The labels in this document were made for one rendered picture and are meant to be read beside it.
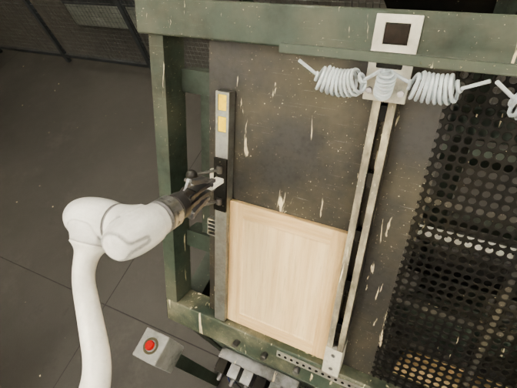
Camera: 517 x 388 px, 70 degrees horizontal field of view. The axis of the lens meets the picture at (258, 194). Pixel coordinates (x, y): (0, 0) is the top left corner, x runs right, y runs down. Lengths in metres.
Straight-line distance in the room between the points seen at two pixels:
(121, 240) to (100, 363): 0.28
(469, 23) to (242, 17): 0.53
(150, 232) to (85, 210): 0.19
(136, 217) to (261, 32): 0.57
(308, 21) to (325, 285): 0.83
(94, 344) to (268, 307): 0.74
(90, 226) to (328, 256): 0.73
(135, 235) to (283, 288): 0.71
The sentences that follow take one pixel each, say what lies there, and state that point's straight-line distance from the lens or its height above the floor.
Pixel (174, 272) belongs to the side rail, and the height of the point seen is 1.05.
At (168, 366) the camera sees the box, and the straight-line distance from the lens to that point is 1.80.
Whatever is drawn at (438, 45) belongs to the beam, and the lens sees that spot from 0.95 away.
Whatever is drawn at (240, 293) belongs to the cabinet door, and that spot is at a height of 1.03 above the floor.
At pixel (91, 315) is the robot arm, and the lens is 0.99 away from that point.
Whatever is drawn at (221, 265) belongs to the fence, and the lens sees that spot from 1.47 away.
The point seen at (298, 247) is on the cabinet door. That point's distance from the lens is 1.29.
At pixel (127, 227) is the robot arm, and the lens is 0.87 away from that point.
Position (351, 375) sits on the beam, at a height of 0.90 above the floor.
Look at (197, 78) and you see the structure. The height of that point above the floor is 1.67.
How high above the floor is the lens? 2.43
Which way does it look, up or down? 54 degrees down
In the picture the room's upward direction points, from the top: 19 degrees counter-clockwise
